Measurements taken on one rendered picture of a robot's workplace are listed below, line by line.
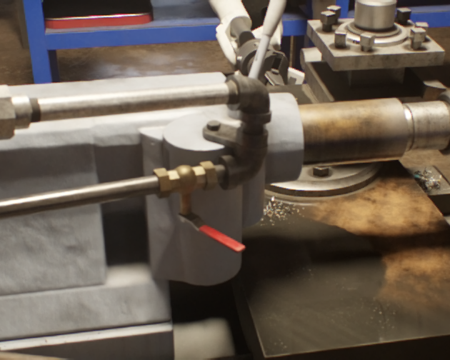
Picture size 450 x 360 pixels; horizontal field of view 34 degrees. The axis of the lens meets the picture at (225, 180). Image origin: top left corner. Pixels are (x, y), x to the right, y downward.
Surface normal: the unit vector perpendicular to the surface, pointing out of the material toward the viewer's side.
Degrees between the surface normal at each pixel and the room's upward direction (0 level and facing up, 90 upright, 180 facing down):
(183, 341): 15
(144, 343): 90
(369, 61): 90
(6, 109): 56
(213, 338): 10
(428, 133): 76
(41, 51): 90
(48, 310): 61
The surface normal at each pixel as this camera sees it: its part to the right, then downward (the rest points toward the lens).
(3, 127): 0.45, 0.60
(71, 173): 0.17, 0.33
